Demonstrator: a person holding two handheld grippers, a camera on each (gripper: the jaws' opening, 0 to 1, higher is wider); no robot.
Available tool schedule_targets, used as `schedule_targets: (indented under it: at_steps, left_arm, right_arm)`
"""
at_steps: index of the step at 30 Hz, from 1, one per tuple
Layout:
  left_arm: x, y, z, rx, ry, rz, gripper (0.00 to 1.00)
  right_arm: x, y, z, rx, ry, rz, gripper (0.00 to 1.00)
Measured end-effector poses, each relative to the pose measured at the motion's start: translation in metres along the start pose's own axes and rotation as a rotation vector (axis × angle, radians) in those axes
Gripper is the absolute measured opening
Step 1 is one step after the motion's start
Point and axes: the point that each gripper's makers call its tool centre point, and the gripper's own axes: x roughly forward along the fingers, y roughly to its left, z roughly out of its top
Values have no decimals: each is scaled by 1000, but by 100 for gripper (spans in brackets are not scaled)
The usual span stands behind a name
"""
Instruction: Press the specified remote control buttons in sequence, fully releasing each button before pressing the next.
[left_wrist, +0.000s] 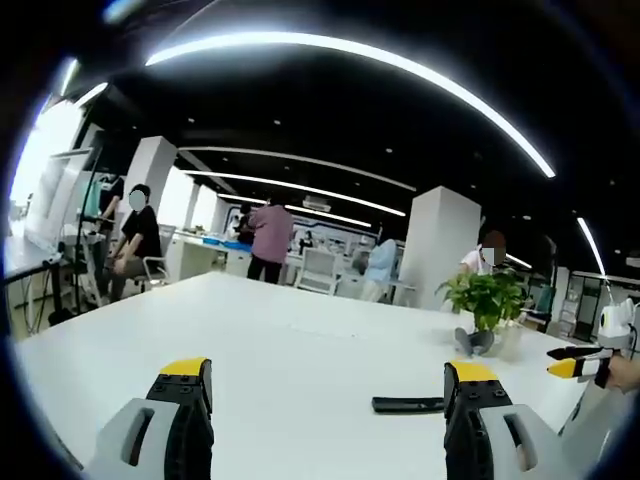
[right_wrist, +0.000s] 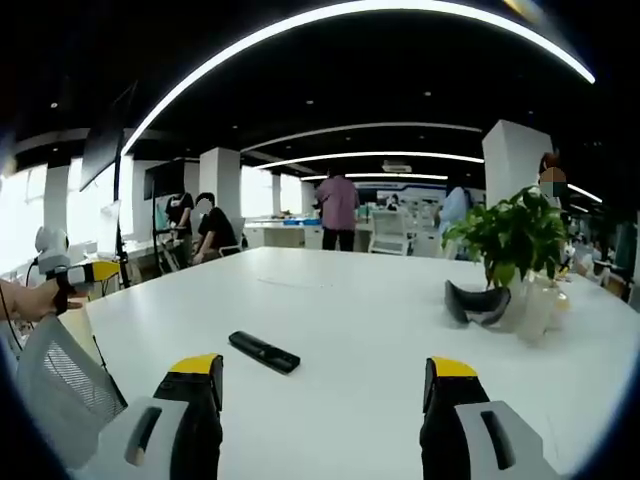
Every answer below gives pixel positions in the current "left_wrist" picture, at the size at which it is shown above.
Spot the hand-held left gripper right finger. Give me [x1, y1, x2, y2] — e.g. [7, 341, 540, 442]
[442, 360, 574, 480]

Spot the person's right hand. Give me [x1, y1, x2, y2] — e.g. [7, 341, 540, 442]
[606, 355, 640, 394]

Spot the grey office chair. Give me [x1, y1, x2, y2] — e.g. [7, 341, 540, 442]
[134, 224, 177, 291]

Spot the black side desk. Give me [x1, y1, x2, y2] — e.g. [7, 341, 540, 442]
[3, 249, 86, 341]

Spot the black remote control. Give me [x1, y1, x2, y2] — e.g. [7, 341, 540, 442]
[371, 395, 446, 414]

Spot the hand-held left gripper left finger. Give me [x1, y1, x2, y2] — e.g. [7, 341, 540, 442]
[82, 356, 216, 480]

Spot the white mesh office chair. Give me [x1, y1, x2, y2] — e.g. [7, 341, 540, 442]
[293, 247, 343, 296]

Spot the green potted plant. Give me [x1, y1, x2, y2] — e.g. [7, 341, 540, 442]
[434, 268, 529, 358]

